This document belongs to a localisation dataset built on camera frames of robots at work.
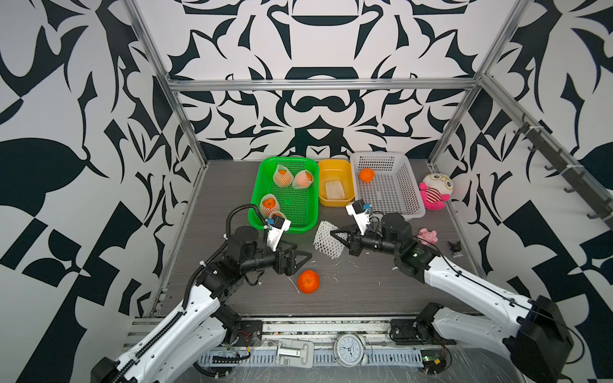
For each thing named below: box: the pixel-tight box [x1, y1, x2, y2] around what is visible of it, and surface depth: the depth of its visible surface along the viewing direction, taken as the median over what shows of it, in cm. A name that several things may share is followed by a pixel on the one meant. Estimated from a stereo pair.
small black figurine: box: [447, 240, 464, 258], surface depth 93 cm
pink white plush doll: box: [419, 173, 455, 211], surface depth 104 cm
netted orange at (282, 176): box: [272, 164, 294, 188], surface depth 108 cm
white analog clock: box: [332, 333, 368, 368], surface depth 70 cm
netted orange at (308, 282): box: [296, 269, 321, 295], surface depth 81 cm
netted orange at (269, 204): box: [260, 193, 280, 218], surface depth 98 cm
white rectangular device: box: [275, 339, 315, 369], surface depth 71 cm
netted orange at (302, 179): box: [292, 169, 314, 190], surface depth 107 cm
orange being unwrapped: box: [359, 168, 376, 184], surface depth 113 cm
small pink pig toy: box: [416, 227, 439, 247], surface depth 93 cm
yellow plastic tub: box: [318, 158, 355, 207], surface depth 114 cm
